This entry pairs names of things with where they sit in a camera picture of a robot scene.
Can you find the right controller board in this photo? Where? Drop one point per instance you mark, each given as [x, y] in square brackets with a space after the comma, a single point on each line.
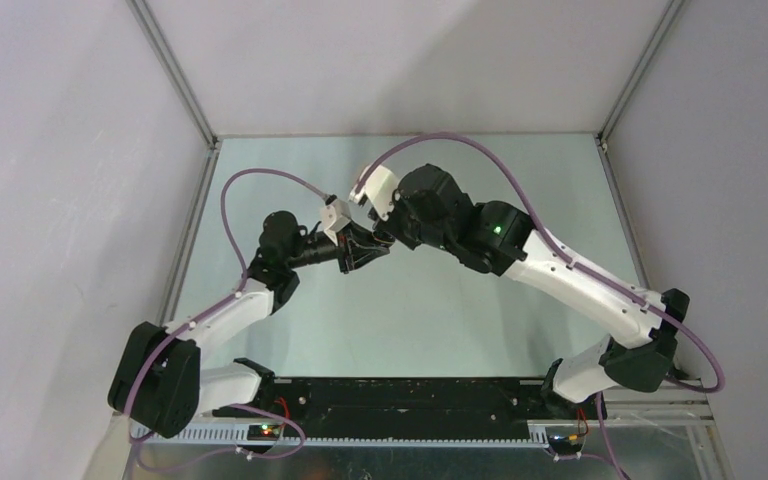
[566, 446]

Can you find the left controller board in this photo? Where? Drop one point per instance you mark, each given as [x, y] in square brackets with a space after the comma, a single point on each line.
[264, 433]

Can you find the aluminium frame post right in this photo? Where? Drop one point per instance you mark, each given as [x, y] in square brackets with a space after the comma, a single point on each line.
[667, 19]

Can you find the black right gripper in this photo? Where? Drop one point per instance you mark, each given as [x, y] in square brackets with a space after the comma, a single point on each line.
[390, 224]

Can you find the controller board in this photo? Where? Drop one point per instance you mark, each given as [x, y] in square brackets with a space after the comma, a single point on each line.
[264, 433]
[566, 446]

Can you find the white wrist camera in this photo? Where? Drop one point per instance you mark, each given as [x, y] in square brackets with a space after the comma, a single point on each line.
[334, 217]
[377, 191]

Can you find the white slotted cable duct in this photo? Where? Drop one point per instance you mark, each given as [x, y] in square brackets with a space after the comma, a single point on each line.
[233, 434]

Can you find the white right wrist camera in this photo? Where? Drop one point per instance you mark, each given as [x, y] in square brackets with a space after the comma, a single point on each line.
[377, 191]

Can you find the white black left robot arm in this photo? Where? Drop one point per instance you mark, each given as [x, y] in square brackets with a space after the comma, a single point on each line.
[161, 381]

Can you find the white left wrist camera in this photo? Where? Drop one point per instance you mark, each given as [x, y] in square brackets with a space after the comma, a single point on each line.
[334, 217]

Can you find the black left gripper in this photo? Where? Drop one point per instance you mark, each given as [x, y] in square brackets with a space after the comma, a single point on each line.
[355, 254]

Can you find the aluminium frame post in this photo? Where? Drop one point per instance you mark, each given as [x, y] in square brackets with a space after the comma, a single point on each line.
[667, 19]
[165, 55]

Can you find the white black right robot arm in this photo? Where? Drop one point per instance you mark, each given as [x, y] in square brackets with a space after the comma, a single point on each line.
[427, 207]

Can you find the black earbud charging case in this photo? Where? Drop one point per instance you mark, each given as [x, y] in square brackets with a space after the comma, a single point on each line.
[383, 237]

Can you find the aluminium frame post left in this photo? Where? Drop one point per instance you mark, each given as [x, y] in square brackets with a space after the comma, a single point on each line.
[165, 55]

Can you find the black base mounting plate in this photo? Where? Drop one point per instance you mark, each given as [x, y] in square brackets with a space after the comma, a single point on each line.
[412, 406]

